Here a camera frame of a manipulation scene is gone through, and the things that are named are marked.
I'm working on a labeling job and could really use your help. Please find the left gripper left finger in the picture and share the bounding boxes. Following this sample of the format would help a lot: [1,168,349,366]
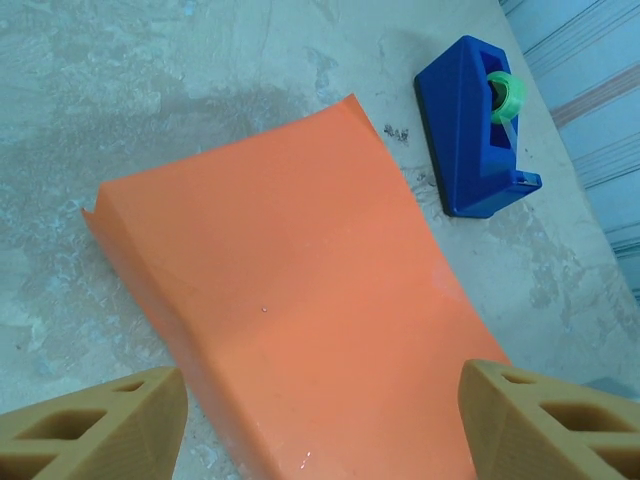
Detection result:
[0,366,187,480]

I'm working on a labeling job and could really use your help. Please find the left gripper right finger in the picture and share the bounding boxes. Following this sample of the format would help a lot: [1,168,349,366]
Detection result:
[458,358,640,480]

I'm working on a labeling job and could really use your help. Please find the green tape roll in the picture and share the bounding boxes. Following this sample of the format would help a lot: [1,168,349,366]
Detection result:
[485,70,529,125]

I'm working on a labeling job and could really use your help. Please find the blue tape dispenser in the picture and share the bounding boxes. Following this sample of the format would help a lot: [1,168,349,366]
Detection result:
[413,34,544,220]

